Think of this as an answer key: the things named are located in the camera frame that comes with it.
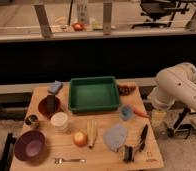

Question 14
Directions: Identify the light blue towel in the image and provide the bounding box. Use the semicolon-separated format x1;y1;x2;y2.
103;124;128;152

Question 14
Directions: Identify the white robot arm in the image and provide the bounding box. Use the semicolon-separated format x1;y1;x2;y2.
148;62;196;111

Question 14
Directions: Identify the blue small cup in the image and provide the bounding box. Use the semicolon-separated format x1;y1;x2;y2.
120;106;133;121

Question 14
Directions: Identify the white paper cup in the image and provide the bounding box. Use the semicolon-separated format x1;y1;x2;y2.
50;112;68;133

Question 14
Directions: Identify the green plastic tray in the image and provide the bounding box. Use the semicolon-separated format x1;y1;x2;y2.
68;76;121;113

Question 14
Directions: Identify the blue sponge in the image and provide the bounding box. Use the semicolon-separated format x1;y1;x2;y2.
48;80;63;94

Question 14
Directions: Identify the black block in bowl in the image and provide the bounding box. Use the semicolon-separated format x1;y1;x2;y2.
46;95;55;113

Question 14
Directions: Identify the orange carrot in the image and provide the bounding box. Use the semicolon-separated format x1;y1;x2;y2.
133;107;149;118

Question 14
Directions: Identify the apple on table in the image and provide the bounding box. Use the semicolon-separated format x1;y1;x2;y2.
73;131;88;147

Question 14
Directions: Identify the red apple in background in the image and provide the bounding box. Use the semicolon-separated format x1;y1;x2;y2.
72;23;84;31

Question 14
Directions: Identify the small metal can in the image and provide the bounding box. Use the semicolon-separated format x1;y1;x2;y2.
25;115;39;129

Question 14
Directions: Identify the silver fork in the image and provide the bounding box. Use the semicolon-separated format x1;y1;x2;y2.
54;158;86;164

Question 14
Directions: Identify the purple bowl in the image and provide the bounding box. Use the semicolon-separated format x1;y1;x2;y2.
14;130;45;161

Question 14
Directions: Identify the black office chair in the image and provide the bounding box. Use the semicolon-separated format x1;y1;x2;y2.
132;0;189;29

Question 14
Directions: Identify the black chair at left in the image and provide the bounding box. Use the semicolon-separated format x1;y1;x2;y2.
0;133;16;171

